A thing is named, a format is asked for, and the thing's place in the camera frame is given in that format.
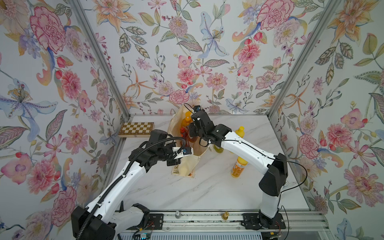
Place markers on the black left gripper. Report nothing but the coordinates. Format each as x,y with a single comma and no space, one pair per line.
175,160

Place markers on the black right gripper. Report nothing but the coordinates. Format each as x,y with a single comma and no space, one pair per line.
193,127

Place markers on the large orange pump soap bottle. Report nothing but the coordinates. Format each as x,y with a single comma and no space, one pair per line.
186,120

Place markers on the cream canvas shopping bag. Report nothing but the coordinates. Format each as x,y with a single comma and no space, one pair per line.
188,164

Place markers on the orange bottle yellow cap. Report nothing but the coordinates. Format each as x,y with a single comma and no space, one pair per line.
238,167
240,132

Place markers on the red Fairy dish soap bottle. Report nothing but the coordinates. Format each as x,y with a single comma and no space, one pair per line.
184,132

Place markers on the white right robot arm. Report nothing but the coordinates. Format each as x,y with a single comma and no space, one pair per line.
273,167

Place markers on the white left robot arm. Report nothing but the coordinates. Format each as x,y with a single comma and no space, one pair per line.
120,186

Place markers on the wooden chess board box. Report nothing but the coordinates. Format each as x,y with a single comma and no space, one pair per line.
136,130

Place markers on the orange bottle yellow cap front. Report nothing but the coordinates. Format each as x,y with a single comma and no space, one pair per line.
238,167

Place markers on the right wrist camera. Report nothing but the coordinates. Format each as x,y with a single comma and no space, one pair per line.
197,108

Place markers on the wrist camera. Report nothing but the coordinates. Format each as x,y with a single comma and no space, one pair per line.
179,152
197,108

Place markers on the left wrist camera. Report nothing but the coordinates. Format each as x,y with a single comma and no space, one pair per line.
179,152

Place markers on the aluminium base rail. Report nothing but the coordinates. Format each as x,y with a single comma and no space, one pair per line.
202,225

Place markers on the aluminium corner post left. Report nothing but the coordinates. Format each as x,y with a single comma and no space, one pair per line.
92,39

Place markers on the aluminium corner post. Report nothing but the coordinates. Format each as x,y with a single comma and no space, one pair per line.
92,39
319,28

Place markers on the aluminium corner post right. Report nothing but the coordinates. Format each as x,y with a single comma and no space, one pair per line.
319,28

